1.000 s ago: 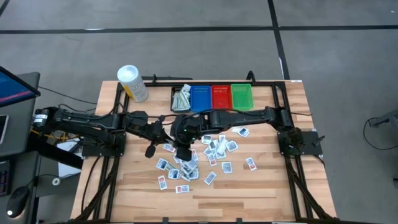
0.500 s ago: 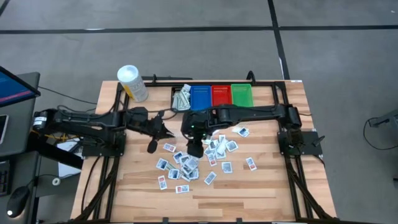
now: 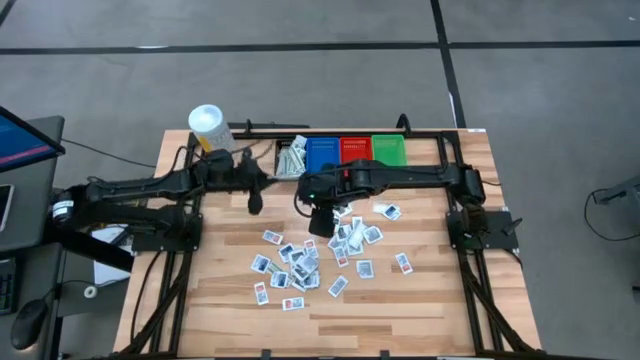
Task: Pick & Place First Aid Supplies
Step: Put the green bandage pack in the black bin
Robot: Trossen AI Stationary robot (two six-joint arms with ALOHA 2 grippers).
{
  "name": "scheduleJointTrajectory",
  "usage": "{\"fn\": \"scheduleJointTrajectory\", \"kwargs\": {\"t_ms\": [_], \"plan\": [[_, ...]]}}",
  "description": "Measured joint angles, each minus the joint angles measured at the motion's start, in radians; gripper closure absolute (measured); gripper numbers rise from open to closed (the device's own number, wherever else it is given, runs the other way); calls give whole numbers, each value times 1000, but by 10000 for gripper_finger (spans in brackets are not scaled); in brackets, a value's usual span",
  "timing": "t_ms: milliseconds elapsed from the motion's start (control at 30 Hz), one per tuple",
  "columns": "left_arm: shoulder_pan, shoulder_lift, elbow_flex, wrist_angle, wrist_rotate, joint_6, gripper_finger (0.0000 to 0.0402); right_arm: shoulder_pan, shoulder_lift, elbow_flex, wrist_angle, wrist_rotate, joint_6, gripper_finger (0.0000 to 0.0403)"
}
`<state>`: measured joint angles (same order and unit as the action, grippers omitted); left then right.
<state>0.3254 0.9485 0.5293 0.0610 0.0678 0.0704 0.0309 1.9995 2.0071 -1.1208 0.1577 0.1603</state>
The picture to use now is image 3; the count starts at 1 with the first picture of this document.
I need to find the black diagonal support beam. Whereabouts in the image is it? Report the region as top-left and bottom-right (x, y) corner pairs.
(47, 189), (136, 274)

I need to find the black computer mouse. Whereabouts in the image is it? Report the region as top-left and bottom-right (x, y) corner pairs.
(9, 298), (50, 351)

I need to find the monitor with blue screen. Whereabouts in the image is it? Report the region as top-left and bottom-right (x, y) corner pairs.
(0, 104), (68, 174)

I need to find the green slotted plastic basket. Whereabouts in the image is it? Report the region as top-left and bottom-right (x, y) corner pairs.
(371, 133), (409, 168)

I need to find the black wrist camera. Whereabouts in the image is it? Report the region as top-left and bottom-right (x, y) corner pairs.
(314, 174), (346, 201)
(238, 148), (258, 172)

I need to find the white wipes canister yellow label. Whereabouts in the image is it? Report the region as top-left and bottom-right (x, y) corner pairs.
(187, 103), (236, 154)

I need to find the thin black cable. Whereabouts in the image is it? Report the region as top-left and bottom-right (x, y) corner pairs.
(62, 137), (157, 169)

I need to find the red slotted plastic basket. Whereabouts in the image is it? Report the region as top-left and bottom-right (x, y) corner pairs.
(339, 136), (375, 179)

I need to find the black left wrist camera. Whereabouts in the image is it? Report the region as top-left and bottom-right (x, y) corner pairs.
(238, 148), (258, 172)

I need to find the black keyboard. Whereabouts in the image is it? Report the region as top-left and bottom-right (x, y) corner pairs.
(0, 257), (20, 316)

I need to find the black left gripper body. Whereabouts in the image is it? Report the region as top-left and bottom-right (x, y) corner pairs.
(237, 168), (275, 217)

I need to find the black floor cable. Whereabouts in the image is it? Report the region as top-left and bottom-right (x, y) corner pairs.
(583, 188), (640, 244)

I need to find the white paper sheet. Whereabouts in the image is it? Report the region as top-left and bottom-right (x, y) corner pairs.
(92, 222), (133, 287)

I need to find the blue slotted plastic basket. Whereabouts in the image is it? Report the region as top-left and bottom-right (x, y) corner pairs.
(305, 136), (343, 174)

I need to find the black slotted plastic basket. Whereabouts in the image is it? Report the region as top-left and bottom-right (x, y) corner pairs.
(273, 137), (308, 182)

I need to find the smartphone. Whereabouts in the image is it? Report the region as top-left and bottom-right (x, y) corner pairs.
(0, 183), (16, 234)

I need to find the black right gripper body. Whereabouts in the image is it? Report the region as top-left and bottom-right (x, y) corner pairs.
(307, 203), (347, 239)

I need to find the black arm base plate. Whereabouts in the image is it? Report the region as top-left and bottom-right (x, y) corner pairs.
(445, 209), (524, 252)
(131, 212), (204, 253)

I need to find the black cable along frame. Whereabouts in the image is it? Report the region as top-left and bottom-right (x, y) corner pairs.
(129, 249), (166, 347)

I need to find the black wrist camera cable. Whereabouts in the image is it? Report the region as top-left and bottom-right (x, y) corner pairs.
(172, 139), (274, 166)

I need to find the grey stand foot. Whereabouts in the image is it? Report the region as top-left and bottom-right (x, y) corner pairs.
(592, 174), (640, 206)

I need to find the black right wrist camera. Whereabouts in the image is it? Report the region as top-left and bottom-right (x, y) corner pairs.
(314, 174), (346, 201)

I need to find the laptop with blue screen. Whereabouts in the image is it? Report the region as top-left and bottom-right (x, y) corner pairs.
(0, 115), (67, 254)

